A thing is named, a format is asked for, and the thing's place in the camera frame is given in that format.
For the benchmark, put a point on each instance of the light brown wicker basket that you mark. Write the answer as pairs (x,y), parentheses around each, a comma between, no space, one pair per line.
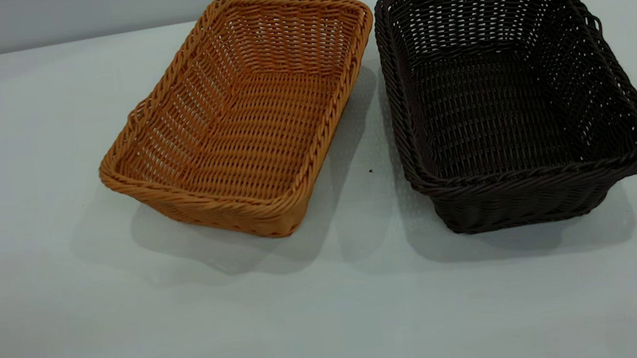
(249,139)

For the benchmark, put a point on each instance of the dark brown wicker basket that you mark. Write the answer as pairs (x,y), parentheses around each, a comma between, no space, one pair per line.
(498,114)

